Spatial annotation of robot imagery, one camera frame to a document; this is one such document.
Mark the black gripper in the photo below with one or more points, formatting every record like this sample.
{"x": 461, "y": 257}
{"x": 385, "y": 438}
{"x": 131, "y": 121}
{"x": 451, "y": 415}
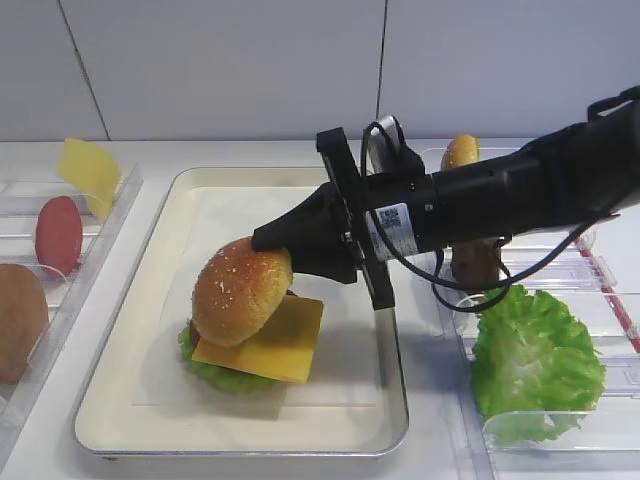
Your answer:
{"x": 371, "y": 211}

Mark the sesame top bun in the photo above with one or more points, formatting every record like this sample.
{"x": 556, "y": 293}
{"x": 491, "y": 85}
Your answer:
{"x": 238, "y": 290}

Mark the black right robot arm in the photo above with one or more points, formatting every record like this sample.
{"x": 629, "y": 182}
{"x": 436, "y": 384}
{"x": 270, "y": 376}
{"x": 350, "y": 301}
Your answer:
{"x": 574, "y": 177}

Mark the yellow cheese slice on burger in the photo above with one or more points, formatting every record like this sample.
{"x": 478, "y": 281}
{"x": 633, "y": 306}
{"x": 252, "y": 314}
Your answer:
{"x": 283, "y": 350}

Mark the brown meat patty in rack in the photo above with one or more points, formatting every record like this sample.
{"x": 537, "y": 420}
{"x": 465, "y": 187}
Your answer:
{"x": 476, "y": 264}

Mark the red tomato slice on burger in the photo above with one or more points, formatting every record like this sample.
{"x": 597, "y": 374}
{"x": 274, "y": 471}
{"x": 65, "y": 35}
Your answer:
{"x": 194, "y": 334}

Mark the green lettuce on burger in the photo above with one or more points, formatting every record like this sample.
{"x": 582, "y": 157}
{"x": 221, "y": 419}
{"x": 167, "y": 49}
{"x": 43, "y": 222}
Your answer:
{"x": 224, "y": 379}

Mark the green lettuce leaf in rack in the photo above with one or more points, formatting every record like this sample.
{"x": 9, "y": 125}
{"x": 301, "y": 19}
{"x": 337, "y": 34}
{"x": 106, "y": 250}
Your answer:
{"x": 535, "y": 372}

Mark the yellow cheese slice in rack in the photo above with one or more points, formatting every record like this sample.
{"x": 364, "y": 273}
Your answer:
{"x": 91, "y": 169}

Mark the red tomato slice in rack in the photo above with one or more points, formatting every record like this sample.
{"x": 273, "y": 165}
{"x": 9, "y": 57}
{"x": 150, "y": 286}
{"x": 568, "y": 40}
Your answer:
{"x": 59, "y": 235}

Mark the brown patty on burger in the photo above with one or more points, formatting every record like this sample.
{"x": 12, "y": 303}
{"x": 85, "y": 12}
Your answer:
{"x": 291, "y": 294}

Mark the white paper tray liner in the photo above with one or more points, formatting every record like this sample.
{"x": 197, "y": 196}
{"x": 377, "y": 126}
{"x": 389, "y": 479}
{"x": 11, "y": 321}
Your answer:
{"x": 344, "y": 370}

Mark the spare bun in right rack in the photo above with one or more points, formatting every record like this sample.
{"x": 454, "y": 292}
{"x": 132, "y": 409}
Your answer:
{"x": 462, "y": 150}

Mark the clear acrylic left food rack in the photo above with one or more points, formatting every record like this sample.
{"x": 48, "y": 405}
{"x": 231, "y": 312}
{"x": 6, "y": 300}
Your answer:
{"x": 21, "y": 203}

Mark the clear acrylic food rack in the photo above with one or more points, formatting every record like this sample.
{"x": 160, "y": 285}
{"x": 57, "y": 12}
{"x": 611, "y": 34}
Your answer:
{"x": 598, "y": 279}
{"x": 21, "y": 203}

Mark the clear acrylic right food rack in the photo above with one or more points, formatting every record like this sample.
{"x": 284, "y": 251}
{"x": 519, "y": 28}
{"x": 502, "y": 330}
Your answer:
{"x": 598, "y": 279}

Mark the white metal tray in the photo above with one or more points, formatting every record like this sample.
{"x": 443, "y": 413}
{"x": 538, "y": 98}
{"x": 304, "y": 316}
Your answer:
{"x": 109, "y": 424}

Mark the brown bun in left rack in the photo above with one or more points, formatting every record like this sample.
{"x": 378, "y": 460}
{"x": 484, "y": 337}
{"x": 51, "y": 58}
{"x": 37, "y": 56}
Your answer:
{"x": 24, "y": 317}

